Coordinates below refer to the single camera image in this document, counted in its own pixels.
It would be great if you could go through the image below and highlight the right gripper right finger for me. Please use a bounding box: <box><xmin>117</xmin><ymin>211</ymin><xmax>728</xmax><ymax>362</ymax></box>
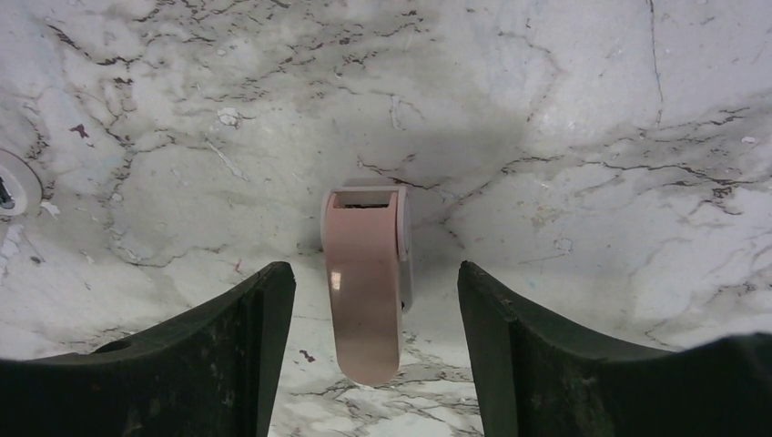
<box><xmin>457</xmin><ymin>261</ymin><xmax>771</xmax><ymax>436</ymax></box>

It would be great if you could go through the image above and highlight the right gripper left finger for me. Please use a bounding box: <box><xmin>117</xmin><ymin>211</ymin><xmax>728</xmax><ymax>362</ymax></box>
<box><xmin>1</xmin><ymin>261</ymin><xmax>296</xmax><ymax>436</ymax></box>

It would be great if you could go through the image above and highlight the white round object at edge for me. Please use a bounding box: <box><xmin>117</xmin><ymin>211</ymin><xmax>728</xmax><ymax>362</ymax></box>
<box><xmin>1</xmin><ymin>150</ymin><xmax>42</xmax><ymax>217</ymax></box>

